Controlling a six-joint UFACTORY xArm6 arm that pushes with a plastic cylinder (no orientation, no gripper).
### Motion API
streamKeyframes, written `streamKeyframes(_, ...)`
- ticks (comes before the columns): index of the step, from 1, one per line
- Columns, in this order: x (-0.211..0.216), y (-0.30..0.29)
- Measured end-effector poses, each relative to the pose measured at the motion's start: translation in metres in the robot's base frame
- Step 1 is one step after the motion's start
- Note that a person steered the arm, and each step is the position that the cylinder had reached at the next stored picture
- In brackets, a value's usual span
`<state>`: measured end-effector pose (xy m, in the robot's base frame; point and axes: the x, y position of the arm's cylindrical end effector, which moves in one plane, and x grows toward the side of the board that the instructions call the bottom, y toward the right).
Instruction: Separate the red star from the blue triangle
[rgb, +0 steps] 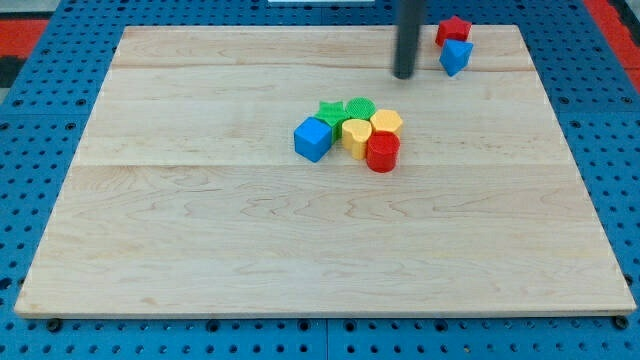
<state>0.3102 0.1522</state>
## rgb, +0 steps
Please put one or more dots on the green star block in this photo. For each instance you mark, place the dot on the green star block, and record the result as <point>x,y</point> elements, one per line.
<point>333,114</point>

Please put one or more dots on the blue triangle block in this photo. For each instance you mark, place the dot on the blue triangle block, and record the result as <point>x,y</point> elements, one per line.
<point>455,56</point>

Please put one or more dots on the red star block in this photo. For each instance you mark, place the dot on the red star block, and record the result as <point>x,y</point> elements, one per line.
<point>454,28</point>

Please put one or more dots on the blue cube block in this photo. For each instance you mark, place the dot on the blue cube block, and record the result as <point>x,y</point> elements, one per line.
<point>312,139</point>

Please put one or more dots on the yellow heart block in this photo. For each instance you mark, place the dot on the yellow heart block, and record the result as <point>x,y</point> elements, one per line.
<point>355,136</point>

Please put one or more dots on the red cylinder block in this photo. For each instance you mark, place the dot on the red cylinder block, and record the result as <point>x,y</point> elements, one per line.
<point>382,151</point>

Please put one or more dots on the green cylinder block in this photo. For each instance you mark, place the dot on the green cylinder block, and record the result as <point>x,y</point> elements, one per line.
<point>360,108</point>

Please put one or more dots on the yellow pentagon block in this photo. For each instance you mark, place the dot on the yellow pentagon block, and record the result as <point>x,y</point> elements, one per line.
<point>387,120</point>

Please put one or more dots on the light wooden board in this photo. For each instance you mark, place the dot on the light wooden board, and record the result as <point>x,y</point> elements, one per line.
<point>186,199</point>

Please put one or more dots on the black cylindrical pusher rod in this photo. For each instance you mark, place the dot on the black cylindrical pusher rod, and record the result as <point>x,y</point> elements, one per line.
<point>410,18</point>

